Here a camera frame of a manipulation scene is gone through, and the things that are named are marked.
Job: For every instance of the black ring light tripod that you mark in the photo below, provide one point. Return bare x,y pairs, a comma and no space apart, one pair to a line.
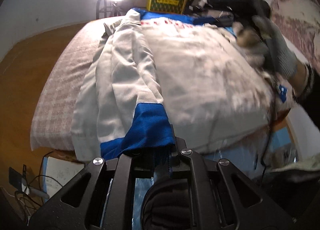
107,9

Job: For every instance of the right hand in grey glove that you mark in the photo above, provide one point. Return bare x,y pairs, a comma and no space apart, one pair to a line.
267,39

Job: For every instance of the white and blue work jacket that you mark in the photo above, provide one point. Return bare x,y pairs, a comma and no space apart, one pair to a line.
155,77

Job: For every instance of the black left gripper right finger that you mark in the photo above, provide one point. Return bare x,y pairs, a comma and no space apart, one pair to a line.
223,197

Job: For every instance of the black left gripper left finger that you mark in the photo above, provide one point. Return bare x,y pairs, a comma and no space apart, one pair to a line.
99,197

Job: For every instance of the plaid bed mattress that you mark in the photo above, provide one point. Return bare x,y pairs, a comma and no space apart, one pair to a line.
51,123

